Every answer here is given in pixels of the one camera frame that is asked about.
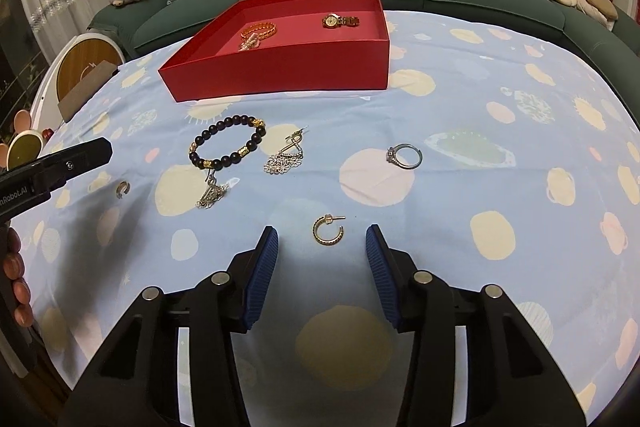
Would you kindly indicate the gold hoop earring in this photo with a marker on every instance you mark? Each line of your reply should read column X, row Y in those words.
column 318, row 237

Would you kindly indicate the gold wristwatch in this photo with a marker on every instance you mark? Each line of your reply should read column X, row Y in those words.
column 330, row 21

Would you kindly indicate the white round wood-faced stand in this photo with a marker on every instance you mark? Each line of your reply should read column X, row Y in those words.
column 80, row 62

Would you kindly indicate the blue dotted tablecloth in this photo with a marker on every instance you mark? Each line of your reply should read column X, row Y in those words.
column 450, row 207

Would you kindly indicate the brown cardboard piece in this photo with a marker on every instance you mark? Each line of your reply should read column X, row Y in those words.
column 85, row 92

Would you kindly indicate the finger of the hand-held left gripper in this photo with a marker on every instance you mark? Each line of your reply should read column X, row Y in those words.
column 70, row 164

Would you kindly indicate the person's left hand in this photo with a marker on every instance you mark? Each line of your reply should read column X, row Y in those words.
column 12, row 264

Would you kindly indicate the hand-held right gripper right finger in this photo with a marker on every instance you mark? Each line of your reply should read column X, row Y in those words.
column 380, row 277

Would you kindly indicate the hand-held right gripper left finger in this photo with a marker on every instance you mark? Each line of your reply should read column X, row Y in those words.
column 262, row 277

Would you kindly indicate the red jewelry box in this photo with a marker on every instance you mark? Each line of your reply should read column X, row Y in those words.
column 280, row 67

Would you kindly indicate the pink flower round ornament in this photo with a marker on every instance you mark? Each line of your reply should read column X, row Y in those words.
column 22, row 149

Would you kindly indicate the silver tassel earring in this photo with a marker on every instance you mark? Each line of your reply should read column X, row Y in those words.
column 282, row 164
column 212, row 197

